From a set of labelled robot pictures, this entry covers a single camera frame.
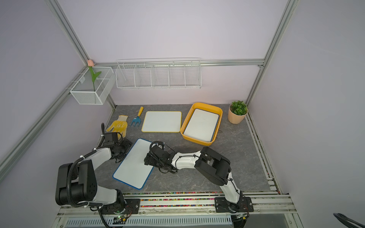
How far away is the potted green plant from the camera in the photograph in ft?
3.33

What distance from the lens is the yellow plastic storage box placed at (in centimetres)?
99

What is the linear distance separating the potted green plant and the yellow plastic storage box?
8 centimetres
